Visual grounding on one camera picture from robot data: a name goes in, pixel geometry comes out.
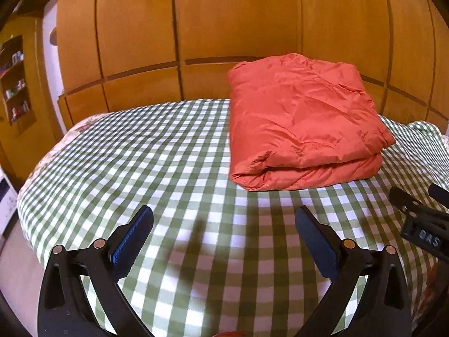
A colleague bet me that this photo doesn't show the green checkered bed sheet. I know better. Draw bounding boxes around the green checkered bed sheet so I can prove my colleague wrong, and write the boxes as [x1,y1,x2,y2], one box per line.
[16,98,449,337]

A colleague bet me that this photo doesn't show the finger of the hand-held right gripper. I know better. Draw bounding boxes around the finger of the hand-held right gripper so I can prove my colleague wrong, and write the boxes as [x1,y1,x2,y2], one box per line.
[428,183,449,206]
[389,186,434,220]

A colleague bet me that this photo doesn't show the wooden panelled headboard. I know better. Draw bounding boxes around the wooden panelled headboard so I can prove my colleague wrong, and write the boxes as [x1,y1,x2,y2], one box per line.
[54,0,449,136]

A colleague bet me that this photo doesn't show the wooden wall shelf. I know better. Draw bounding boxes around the wooden wall shelf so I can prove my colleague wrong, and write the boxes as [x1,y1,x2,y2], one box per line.
[0,16,62,139]

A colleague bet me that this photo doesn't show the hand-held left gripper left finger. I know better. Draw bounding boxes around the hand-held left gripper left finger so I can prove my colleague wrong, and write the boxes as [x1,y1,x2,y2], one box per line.
[37,205,155,337]

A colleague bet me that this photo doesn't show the orange puffer jacket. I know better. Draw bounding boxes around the orange puffer jacket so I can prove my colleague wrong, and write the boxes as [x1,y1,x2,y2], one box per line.
[226,53,397,192]

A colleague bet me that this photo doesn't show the group of small figurines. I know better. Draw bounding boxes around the group of small figurines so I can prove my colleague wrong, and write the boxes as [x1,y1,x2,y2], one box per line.
[0,35,30,123]

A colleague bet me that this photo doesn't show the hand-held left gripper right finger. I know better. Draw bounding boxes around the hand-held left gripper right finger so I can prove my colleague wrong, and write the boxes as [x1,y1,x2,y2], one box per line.
[294,205,413,337]

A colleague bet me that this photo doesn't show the white box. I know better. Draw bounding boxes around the white box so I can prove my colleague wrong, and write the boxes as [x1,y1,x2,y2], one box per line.
[0,168,19,236]

